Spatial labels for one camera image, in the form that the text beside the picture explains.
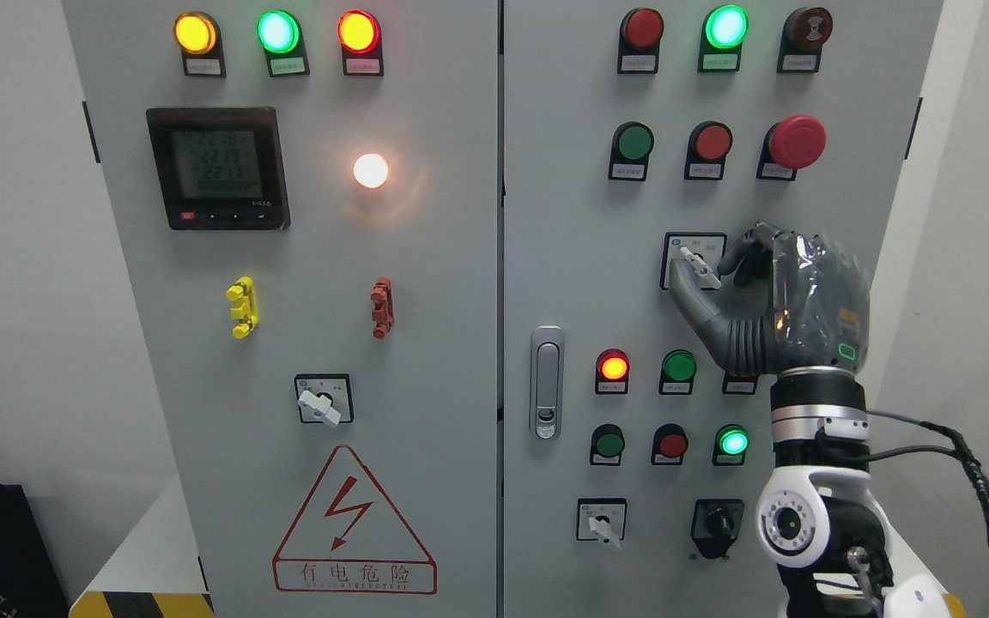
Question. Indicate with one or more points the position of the gray robotic hand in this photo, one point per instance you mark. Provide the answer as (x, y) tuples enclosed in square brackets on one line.
[(817, 308)]

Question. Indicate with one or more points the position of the gray rotary switch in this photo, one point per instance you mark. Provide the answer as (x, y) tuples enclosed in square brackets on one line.
[(602, 520), (702, 250), (324, 399)]

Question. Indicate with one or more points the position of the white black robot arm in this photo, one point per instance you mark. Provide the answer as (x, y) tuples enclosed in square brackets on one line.
[(817, 518)]

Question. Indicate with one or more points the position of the green indicator middle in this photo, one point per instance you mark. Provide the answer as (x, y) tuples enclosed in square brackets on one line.
[(677, 374)]

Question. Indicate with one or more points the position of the green lit push button lower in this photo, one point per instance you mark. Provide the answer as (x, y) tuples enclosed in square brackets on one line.
[(730, 446)]

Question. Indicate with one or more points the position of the red emergency stop button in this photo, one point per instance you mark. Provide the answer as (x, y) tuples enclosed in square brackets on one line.
[(794, 143)]

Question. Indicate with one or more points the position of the red push button upper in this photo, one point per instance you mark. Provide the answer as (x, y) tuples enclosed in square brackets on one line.
[(708, 145)]

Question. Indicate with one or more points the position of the red push button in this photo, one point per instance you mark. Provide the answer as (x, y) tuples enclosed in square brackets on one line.
[(669, 445), (708, 145)]

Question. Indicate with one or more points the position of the red push button lower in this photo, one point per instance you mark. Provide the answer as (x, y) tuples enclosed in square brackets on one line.
[(669, 445)]

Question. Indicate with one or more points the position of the red lit indicator middle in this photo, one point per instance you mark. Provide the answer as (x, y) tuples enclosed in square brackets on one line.
[(611, 372)]

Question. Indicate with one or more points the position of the red lit indicator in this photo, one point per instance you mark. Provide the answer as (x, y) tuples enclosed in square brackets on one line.
[(611, 372), (360, 38)]

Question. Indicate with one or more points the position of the green push button upper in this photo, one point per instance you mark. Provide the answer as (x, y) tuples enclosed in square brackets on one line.
[(631, 146)]

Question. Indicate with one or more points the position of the right cabinet door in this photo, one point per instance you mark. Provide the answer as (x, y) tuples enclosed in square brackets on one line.
[(585, 253)]

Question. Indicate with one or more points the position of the cabinet door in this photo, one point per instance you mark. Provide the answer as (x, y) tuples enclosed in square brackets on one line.
[(424, 398), (585, 253)]

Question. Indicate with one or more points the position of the dark red buzzer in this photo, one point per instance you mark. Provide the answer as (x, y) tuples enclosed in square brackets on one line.
[(804, 34)]

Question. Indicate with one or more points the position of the green lit indicator top right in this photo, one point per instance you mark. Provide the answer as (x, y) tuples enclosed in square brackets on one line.
[(722, 36)]

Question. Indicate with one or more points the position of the dark red indicator top right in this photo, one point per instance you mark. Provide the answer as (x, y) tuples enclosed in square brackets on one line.
[(638, 43)]

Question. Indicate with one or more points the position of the red terminal connector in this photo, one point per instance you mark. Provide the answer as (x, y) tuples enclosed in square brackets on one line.
[(383, 311)]

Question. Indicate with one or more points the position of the white lit indicator lamp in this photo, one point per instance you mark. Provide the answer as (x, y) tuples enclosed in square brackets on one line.
[(371, 170)]

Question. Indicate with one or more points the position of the left cabinet door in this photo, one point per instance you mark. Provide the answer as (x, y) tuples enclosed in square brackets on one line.
[(424, 398)]

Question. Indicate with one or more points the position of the red electric hazard sticker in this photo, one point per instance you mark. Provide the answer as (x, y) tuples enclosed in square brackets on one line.
[(349, 537)]

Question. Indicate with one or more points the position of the red lit indicator top left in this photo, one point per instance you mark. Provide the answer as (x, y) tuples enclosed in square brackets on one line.
[(360, 38)]

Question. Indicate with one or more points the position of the yellow terminal connector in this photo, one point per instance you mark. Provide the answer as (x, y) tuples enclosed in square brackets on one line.
[(244, 307)]

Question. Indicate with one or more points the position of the green indicator light top left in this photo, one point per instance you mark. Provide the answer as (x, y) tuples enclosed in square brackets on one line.
[(283, 43)]

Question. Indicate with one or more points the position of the black digital power meter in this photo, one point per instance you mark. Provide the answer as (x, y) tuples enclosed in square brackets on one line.
[(220, 168)]

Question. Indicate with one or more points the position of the yellow indicator light top left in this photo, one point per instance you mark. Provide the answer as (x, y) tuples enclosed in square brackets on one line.
[(199, 39)]

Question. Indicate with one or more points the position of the black rotary selector switch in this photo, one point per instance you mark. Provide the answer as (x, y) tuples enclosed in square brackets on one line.
[(715, 526)]

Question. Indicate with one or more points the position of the silver door lock handle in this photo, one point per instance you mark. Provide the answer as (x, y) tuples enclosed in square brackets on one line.
[(547, 373)]

